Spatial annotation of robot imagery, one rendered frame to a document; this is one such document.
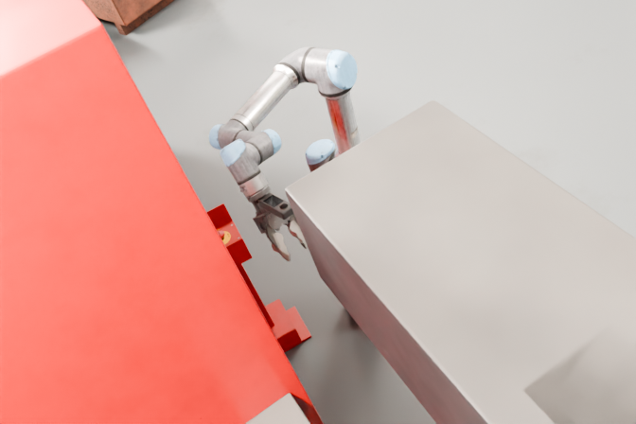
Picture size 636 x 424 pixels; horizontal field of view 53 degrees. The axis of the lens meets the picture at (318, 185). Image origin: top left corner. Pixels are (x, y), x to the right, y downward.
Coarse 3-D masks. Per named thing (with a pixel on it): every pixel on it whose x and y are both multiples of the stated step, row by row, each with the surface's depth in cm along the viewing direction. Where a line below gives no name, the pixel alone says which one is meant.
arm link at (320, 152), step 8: (312, 144) 240; (320, 144) 238; (328, 144) 236; (312, 152) 236; (320, 152) 234; (328, 152) 233; (312, 160) 234; (320, 160) 233; (328, 160) 233; (312, 168) 238
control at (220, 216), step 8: (216, 208) 257; (224, 208) 259; (216, 216) 260; (224, 216) 262; (216, 224) 262; (224, 224) 264; (232, 224) 252; (232, 232) 249; (232, 240) 246; (240, 240) 246; (232, 248) 246; (240, 248) 248; (232, 256) 249; (240, 256) 251; (248, 256) 252
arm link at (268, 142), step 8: (240, 136) 187; (248, 136) 185; (256, 136) 184; (264, 136) 184; (272, 136) 185; (256, 144) 181; (264, 144) 183; (272, 144) 184; (280, 144) 188; (264, 152) 182; (272, 152) 185; (264, 160) 184
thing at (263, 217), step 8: (264, 192) 178; (248, 200) 180; (256, 200) 182; (256, 208) 183; (256, 216) 185; (264, 216) 179; (272, 216) 179; (256, 224) 185; (264, 224) 182; (272, 224) 179; (280, 224) 180; (264, 232) 184
